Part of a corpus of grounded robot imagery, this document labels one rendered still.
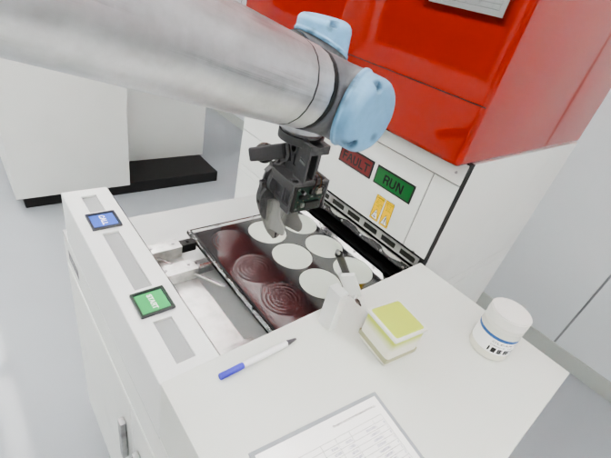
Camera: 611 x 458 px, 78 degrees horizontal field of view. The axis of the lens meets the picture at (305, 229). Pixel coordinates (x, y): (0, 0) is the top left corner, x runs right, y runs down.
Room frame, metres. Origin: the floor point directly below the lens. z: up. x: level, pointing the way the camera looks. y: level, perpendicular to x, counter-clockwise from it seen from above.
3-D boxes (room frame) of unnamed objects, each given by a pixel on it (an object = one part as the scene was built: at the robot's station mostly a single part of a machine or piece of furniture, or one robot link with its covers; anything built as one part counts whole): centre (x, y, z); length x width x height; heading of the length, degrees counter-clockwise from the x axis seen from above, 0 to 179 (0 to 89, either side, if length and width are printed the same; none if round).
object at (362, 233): (0.91, -0.12, 0.89); 0.44 x 0.02 x 0.10; 47
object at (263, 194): (0.56, 0.07, 1.15); 0.05 x 0.02 x 0.09; 134
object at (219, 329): (0.54, 0.18, 0.87); 0.36 x 0.08 x 0.03; 47
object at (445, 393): (0.41, -0.20, 0.89); 0.62 x 0.35 x 0.14; 137
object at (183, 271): (0.59, 0.24, 0.89); 0.08 x 0.03 x 0.03; 137
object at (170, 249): (0.65, 0.30, 0.89); 0.08 x 0.03 x 0.03; 137
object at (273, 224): (0.55, 0.05, 1.10); 0.06 x 0.03 x 0.09; 44
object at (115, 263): (0.52, 0.31, 0.89); 0.55 x 0.09 x 0.14; 47
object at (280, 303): (0.74, 0.01, 0.90); 0.34 x 0.34 x 0.01; 47
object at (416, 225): (1.04, 0.00, 1.02); 0.81 x 0.03 x 0.40; 47
